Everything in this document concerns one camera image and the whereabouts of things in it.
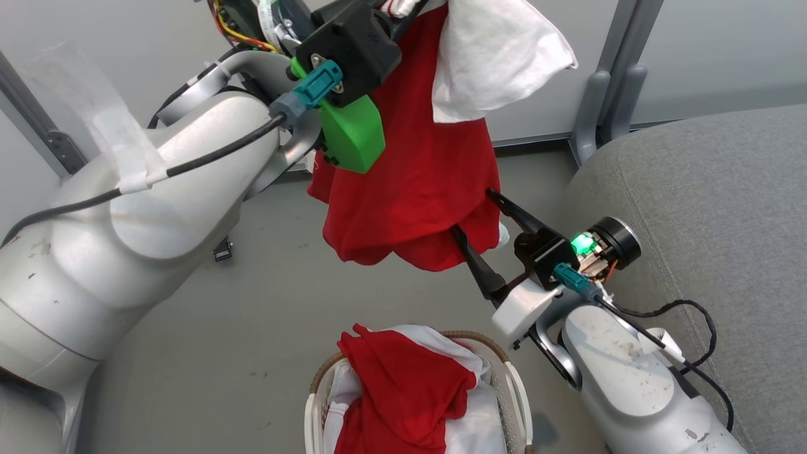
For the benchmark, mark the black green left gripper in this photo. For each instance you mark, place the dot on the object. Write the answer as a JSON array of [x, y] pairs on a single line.
[[353, 50]]

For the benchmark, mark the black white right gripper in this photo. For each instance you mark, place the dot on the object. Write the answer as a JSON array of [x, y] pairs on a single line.
[[523, 312]]

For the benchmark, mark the red and white garment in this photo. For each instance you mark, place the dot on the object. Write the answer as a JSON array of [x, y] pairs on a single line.
[[410, 176], [403, 391]]

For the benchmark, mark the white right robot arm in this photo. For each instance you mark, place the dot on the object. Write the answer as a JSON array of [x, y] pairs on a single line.
[[624, 384]]

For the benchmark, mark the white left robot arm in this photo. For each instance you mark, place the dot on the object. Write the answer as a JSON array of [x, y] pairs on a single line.
[[157, 208]]

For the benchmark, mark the white wicker-rimmed laundry basket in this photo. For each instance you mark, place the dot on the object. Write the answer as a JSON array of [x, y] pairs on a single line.
[[514, 403]]

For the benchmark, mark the grey fabric sofa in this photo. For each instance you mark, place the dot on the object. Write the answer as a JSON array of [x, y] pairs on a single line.
[[725, 208]]

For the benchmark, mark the white tape strip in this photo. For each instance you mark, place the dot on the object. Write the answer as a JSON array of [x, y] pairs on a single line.
[[135, 170]]

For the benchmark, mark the grey wall base rail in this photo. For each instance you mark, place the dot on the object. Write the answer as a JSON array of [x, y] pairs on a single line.
[[536, 142]]

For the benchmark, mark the left wrist camera wiring module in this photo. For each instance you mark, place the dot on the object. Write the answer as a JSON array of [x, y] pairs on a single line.
[[243, 16]]

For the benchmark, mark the light grey metal frame post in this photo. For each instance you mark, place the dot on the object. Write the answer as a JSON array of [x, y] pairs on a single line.
[[615, 107]]

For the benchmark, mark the small black frame foot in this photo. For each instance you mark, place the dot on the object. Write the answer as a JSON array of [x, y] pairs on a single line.
[[222, 251]]

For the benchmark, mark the grey metal braced frame post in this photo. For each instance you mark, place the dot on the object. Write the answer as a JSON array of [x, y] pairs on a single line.
[[60, 145]]

